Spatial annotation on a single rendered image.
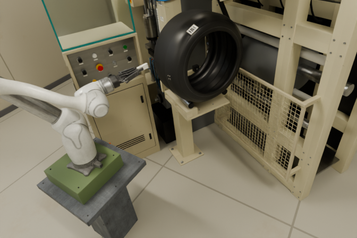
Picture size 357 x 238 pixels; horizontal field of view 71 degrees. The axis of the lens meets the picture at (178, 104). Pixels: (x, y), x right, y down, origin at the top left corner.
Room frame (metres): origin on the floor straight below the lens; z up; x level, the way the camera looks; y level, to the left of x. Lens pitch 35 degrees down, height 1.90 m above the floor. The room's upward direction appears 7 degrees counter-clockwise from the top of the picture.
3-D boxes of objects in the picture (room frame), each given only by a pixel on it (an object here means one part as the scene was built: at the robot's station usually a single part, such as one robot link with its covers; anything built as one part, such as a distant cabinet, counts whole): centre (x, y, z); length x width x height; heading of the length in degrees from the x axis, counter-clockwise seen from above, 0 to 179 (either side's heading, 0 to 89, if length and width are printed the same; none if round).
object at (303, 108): (1.52, -0.54, 0.65); 0.90 x 0.02 x 0.70; 24
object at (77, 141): (1.13, 0.62, 0.92); 0.18 x 0.16 x 0.22; 23
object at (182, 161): (1.81, -0.02, 0.01); 0.27 x 0.27 x 0.02; 24
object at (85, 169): (1.11, 0.60, 0.78); 0.22 x 0.18 x 0.06; 58
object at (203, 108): (1.59, -0.14, 0.80); 0.37 x 0.36 x 0.02; 114
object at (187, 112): (1.53, -0.01, 0.84); 0.36 x 0.09 x 0.06; 24
